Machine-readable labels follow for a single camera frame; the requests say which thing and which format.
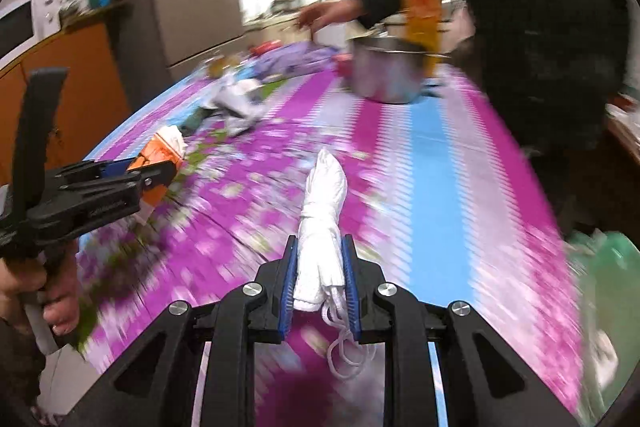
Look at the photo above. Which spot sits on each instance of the crumpled white tissue pile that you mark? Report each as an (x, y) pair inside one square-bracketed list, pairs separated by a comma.
[(240, 107)]

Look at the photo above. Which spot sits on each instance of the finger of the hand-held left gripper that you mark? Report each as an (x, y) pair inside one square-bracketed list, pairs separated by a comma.
[(100, 202), (112, 166)]

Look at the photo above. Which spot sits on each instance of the orange wooden cabinet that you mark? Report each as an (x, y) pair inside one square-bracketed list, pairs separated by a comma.
[(90, 77)]

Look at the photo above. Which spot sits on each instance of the purple tissue packet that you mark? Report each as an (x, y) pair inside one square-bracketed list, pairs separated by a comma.
[(295, 59)]

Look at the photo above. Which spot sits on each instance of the orange juice bottle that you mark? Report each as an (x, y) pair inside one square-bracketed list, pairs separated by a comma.
[(422, 17)]

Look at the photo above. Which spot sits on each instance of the dark green wrapper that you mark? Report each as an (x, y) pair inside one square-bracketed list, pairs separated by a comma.
[(195, 119)]

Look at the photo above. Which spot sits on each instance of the person's left forearm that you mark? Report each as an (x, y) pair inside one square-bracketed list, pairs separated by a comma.
[(17, 367)]

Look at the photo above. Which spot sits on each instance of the white tissue wad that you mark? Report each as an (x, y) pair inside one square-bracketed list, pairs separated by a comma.
[(174, 139)]

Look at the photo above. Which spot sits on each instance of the orange small box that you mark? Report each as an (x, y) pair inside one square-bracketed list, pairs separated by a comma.
[(150, 154)]

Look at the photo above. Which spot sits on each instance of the white microwave oven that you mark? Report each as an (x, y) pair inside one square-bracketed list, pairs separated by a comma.
[(20, 27)]

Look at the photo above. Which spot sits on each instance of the purple floral tablecloth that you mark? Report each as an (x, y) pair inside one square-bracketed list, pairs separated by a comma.
[(425, 157)]

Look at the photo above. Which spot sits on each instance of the stainless steel pot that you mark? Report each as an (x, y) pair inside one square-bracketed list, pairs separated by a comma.
[(385, 77)]

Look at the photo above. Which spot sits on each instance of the small red box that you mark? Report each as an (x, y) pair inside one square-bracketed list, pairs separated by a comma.
[(342, 64)]

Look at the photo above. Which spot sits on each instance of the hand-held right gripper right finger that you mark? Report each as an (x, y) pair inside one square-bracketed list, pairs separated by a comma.
[(350, 287)]

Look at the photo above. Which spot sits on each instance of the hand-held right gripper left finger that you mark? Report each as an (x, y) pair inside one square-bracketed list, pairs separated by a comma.
[(292, 277)]

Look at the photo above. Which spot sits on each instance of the person's left hand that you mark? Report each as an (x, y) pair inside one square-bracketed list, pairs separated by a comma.
[(60, 297)]

